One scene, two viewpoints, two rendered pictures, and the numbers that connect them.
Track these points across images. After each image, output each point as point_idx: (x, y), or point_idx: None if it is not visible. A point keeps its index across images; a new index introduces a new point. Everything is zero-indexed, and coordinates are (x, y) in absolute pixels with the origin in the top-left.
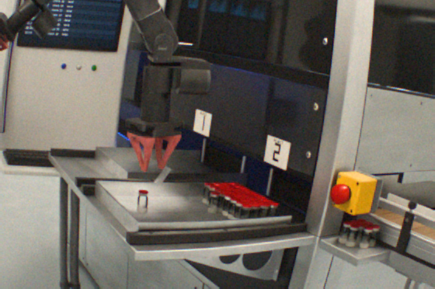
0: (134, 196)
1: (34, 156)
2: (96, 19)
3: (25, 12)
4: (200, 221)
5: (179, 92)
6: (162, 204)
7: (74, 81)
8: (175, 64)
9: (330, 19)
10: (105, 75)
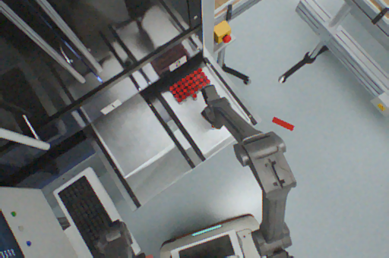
0: (192, 135)
1: None
2: None
3: (133, 251)
4: (234, 99)
5: None
6: (196, 121)
7: (30, 229)
8: None
9: (197, 7)
10: (11, 202)
